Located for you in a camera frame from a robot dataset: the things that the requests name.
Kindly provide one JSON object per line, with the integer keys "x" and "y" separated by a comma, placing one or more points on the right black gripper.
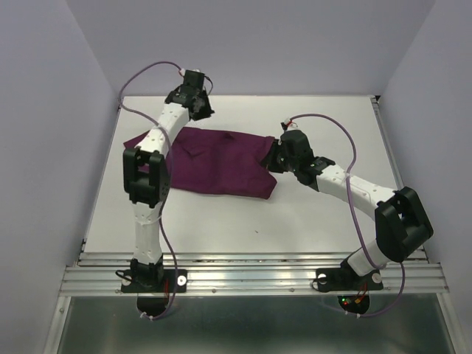
{"x": 272, "y": 165}

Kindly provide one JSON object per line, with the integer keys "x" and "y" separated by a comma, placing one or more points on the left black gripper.
{"x": 207, "y": 111}

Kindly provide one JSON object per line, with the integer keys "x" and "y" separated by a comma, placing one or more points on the purple surgical drape cloth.
{"x": 216, "y": 162}

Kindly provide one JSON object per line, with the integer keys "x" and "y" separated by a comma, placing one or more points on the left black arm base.
{"x": 140, "y": 278}

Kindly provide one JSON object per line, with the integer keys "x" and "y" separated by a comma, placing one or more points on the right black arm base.
{"x": 343, "y": 278}

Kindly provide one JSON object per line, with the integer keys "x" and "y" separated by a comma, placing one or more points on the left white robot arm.
{"x": 146, "y": 167}

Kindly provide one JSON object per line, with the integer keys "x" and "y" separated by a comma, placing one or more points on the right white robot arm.
{"x": 401, "y": 222}

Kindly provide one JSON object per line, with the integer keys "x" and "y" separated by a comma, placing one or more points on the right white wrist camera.
{"x": 289, "y": 125}

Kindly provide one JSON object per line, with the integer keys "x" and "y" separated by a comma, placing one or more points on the aluminium frame rail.
{"x": 247, "y": 274}

